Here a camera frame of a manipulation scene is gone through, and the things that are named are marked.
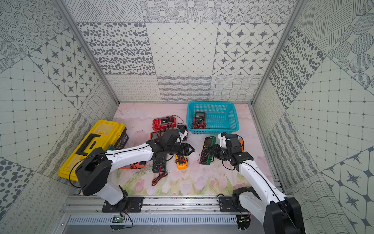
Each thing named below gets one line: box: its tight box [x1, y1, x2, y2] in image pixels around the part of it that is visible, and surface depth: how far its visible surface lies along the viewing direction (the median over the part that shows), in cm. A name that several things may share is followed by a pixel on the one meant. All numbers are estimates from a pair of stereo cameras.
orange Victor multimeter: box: [149, 131, 161, 141], surface depth 97 cm
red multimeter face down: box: [152, 115, 177, 131], surface depth 104 cm
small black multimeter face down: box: [176, 124, 187, 135], surface depth 103 cm
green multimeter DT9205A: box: [152, 152, 168, 173], surface depth 86 cm
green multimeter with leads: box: [199, 136, 217, 166], surface depth 84 cm
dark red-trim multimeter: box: [192, 111, 207, 130], surface depth 107 cm
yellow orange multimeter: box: [175, 154, 189, 171], surface depth 87 cm
